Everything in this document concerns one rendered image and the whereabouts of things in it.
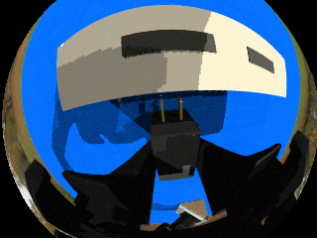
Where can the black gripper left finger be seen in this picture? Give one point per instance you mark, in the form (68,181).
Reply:
(130,186)

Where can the black two-prong plug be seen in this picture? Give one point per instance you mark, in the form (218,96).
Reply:
(175,142)

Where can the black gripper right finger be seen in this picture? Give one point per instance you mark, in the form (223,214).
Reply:
(225,174)

